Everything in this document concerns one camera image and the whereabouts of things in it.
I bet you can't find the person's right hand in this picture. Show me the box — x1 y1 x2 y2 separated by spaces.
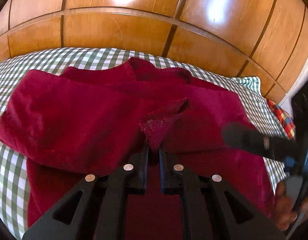
272 181 308 231

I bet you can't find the multicolour checked pillow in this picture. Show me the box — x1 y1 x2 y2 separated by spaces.
266 99 296 140

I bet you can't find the green checked bed cover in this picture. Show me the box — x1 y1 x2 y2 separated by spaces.
0 48 288 239

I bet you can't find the wooden wardrobe wall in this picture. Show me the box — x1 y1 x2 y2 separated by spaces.
0 0 308 103

